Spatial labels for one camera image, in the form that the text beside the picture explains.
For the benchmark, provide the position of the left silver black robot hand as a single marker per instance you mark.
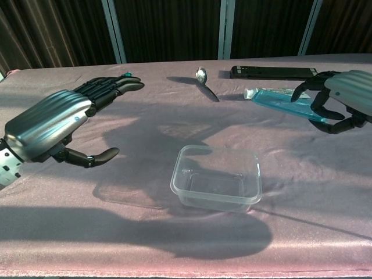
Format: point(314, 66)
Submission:
point(46, 122)

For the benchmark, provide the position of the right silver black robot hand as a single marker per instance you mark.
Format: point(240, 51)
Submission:
point(353, 87)

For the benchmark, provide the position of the clear blue plastic lid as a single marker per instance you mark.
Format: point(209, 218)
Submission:
point(279, 103)

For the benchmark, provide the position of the clear plastic container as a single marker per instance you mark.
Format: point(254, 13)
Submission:
point(216, 186)

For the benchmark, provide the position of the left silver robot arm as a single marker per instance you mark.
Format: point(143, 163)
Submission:
point(8, 167)

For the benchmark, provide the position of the long black flat case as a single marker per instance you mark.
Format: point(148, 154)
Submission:
point(270, 72)

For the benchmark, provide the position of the small teal spinning top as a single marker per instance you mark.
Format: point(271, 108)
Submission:
point(127, 74)

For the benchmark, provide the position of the white toothpaste tube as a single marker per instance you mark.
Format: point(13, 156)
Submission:
point(250, 93)

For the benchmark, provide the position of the metal spoon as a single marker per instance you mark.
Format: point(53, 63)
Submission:
point(201, 75)

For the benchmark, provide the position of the pink tablecloth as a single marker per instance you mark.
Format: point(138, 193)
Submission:
point(145, 238)

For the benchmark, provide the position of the dark brown pleated curtain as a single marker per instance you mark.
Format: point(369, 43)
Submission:
point(171, 29)

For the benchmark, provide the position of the white window frame post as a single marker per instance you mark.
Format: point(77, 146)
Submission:
point(114, 32)
point(309, 27)
point(226, 29)

